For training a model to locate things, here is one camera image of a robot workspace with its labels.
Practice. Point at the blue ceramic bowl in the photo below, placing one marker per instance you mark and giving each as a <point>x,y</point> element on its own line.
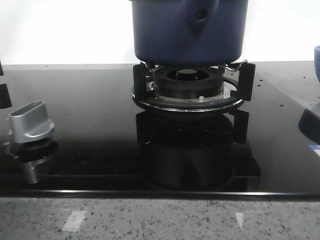
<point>317,61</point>

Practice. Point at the black pot support grate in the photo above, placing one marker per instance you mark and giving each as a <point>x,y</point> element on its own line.
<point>238,80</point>

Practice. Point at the blue cooking pot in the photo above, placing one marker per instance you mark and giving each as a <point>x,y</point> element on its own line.
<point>188,33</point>

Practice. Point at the black gas burner head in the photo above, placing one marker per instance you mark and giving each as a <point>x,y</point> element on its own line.
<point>183,83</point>

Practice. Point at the black glass stove top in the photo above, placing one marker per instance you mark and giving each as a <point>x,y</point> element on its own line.
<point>103,145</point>

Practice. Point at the silver stove control knob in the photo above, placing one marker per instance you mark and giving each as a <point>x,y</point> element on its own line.
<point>31,123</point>

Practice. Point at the black left burner grate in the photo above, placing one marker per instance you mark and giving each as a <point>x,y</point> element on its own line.
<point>5,100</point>

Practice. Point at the blue label sticker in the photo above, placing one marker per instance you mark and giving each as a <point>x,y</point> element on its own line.
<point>316,149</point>

